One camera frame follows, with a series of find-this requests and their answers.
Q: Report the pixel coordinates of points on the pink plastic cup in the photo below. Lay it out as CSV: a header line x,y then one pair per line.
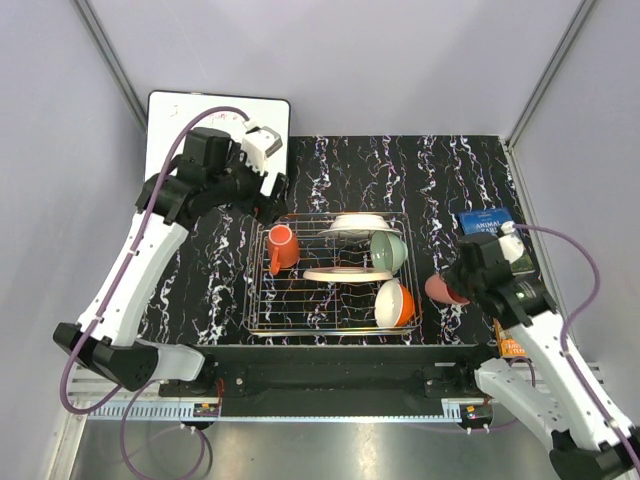
x,y
436,289

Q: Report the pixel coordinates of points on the white fluted plate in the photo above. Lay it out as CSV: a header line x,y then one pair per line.
x,y
357,225

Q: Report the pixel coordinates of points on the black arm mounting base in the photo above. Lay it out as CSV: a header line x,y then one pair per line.
x,y
336,383

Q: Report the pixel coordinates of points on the mint green bowl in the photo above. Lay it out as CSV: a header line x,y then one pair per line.
x,y
388,251

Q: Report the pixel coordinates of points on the Animal Farm book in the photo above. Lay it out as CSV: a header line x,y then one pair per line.
x,y
491,220

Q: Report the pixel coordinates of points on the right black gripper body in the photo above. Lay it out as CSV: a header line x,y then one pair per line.
x,y
463,282

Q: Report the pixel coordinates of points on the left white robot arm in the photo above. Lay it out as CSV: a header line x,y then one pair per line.
x,y
204,168

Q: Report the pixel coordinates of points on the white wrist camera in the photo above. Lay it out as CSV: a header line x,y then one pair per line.
x,y
259,143
510,243

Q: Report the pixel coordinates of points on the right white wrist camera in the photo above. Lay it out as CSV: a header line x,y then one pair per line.
x,y
510,243

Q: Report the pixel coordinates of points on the metal wire dish rack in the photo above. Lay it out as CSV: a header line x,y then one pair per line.
x,y
286,304

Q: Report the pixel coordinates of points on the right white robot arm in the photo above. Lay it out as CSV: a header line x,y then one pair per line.
x,y
585,434

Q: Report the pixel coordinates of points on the pink plate with leaf sprig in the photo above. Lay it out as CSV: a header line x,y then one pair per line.
x,y
347,274

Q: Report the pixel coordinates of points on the orange Treehouse book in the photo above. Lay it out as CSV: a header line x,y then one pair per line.
x,y
508,347

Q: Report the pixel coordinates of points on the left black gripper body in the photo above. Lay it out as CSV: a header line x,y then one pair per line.
x,y
241,185

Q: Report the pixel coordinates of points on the orange mug white inside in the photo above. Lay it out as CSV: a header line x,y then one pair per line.
x,y
282,247

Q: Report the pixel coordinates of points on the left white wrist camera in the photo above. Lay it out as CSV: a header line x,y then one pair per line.
x,y
259,143

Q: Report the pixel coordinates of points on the orange bowl white inside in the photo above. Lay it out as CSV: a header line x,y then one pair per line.
x,y
394,305

